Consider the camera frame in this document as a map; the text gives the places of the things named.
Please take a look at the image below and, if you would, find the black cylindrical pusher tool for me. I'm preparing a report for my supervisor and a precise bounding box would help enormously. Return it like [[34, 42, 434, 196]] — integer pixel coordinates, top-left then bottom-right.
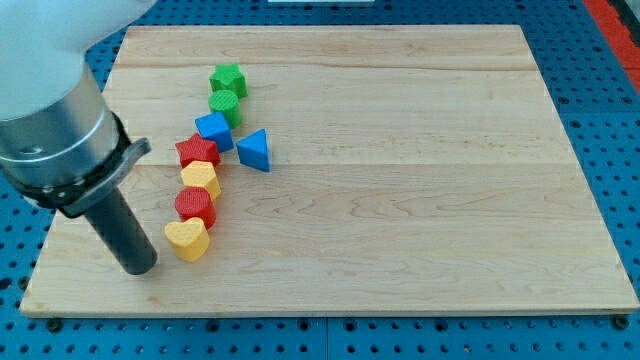
[[60, 138, 157, 275]]

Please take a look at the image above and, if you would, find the yellow heart block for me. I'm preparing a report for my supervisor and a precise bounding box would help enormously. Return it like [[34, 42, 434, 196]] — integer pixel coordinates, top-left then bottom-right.
[[164, 217, 210, 262]]

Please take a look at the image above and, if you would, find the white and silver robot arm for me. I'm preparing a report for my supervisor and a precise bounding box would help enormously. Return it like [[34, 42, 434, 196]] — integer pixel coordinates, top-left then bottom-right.
[[1, 0, 157, 275]]

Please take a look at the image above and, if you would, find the yellow hexagon block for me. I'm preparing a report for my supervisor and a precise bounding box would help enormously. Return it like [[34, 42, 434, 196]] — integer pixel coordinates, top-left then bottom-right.
[[180, 161, 222, 200]]

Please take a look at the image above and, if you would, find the red cylinder block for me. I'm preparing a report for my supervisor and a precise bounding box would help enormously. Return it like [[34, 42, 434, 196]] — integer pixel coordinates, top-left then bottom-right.
[[174, 187, 217, 229]]

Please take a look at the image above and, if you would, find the red star block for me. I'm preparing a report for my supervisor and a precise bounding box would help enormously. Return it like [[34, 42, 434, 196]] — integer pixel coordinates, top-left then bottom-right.
[[175, 133, 221, 168]]

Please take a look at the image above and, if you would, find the blue cube block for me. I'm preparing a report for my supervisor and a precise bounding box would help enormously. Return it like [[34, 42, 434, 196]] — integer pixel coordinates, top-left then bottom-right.
[[195, 112, 234, 152]]

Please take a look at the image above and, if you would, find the green cylinder block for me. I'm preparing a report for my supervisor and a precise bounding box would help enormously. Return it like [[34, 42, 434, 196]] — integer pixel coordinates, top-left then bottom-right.
[[208, 90, 243, 129]]

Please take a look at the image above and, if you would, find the blue triangle block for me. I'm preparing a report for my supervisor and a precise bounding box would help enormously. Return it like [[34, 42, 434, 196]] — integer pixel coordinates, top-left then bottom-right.
[[236, 129, 271, 172]]

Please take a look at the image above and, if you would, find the green star block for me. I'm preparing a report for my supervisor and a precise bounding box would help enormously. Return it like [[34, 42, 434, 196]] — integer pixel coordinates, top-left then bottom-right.
[[209, 63, 248, 98]]

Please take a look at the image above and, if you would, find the wooden board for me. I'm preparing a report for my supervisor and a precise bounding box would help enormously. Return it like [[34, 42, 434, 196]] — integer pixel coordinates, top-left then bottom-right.
[[21, 25, 639, 318]]

